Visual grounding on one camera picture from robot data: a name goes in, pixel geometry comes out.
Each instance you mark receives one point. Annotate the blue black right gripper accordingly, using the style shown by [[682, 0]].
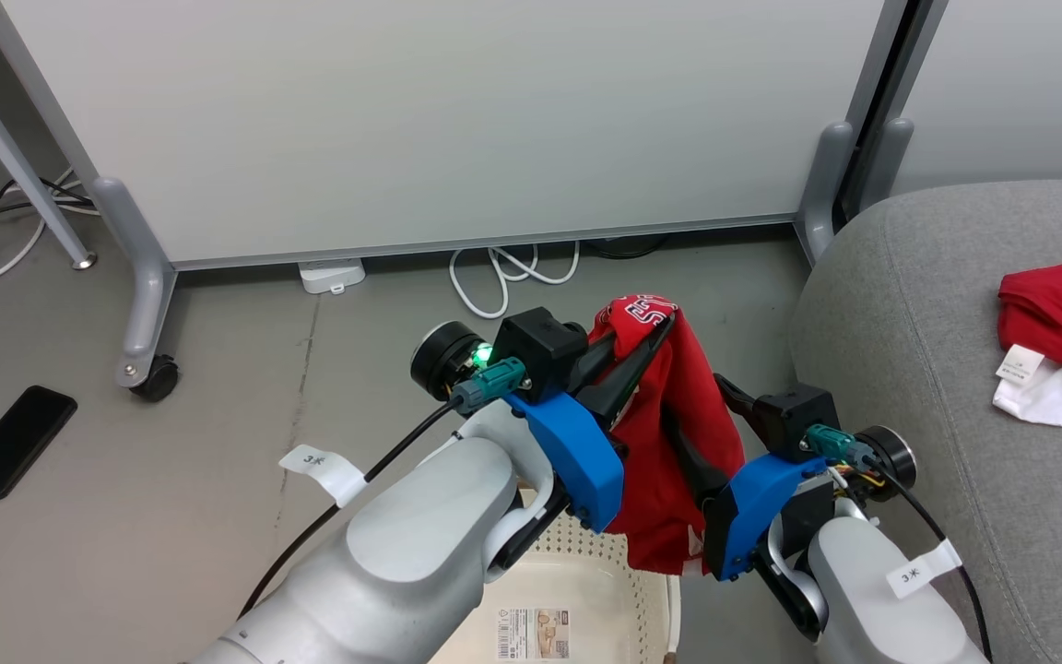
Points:
[[752, 503]]

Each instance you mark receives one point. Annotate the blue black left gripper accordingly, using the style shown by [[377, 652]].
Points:
[[577, 461]]

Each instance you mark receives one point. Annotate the red garment with white print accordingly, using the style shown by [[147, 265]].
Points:
[[678, 433]]

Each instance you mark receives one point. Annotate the white garment with tag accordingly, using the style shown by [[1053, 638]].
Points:
[[1056, 401]]

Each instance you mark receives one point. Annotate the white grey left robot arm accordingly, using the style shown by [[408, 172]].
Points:
[[402, 553]]

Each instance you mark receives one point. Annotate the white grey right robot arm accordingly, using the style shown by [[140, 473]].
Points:
[[863, 599]]

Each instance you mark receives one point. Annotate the grey fabric sofa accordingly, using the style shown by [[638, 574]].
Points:
[[909, 350]]

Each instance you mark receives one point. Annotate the beige plastic laundry basket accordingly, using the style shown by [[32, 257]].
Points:
[[586, 572]]

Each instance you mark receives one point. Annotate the printed paper basket label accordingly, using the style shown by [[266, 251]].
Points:
[[533, 633]]

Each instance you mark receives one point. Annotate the white power adapter box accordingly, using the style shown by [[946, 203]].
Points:
[[332, 275]]

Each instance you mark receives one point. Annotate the large white partition panel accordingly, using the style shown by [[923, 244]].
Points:
[[448, 120]]

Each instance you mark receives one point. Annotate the black caster wheel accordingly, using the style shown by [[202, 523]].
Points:
[[160, 380]]

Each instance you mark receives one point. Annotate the narrow white partition panel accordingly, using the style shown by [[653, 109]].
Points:
[[1020, 83]]

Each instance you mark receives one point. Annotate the grey partition leg with caster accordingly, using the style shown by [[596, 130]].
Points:
[[148, 277]]

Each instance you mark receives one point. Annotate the black smartphone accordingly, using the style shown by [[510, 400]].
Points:
[[15, 443]]

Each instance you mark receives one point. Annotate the grey metal table leg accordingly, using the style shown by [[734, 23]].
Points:
[[15, 148]]

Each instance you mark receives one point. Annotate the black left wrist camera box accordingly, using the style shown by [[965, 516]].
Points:
[[540, 350]]

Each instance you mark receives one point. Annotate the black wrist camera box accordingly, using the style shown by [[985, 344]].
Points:
[[798, 420], [540, 350]]

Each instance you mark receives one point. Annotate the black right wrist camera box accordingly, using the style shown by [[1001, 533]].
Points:
[[798, 420]]

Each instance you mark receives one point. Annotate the teal right camera connector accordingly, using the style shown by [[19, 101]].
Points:
[[835, 444]]

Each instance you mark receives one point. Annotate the teal camera connector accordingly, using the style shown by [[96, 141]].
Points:
[[835, 444], [489, 383]]

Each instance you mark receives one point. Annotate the teal left camera connector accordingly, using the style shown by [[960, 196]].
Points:
[[489, 383]]

